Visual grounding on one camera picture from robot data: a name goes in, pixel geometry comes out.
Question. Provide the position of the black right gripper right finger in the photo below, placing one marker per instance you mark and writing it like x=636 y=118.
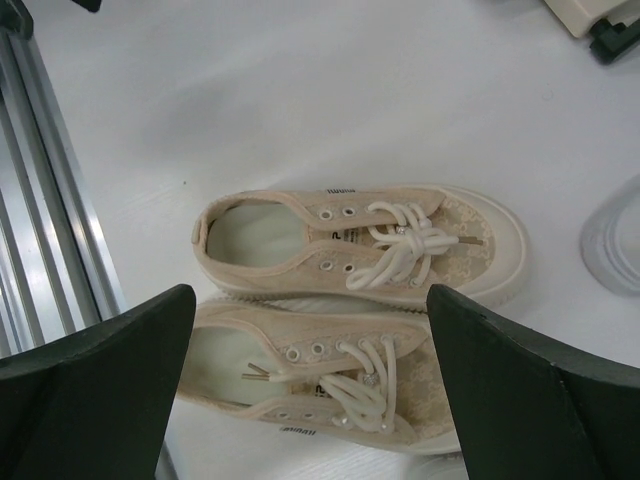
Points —
x=527 y=406

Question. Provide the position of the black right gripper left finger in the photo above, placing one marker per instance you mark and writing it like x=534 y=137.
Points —
x=96 y=404

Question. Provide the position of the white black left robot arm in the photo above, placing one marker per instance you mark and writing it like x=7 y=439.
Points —
x=18 y=17

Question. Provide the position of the black beige shoe shelf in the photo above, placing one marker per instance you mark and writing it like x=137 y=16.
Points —
x=612 y=25

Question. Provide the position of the beige lace sneaker right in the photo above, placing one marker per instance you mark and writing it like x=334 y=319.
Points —
x=371 y=378

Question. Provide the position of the beige lace sneaker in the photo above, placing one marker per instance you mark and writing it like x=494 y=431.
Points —
x=371 y=378
x=387 y=245

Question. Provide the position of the white leather sneaker left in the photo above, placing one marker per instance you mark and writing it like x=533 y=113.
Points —
x=609 y=241

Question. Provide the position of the beige lace sneaker left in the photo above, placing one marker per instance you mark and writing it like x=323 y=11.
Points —
x=387 y=245

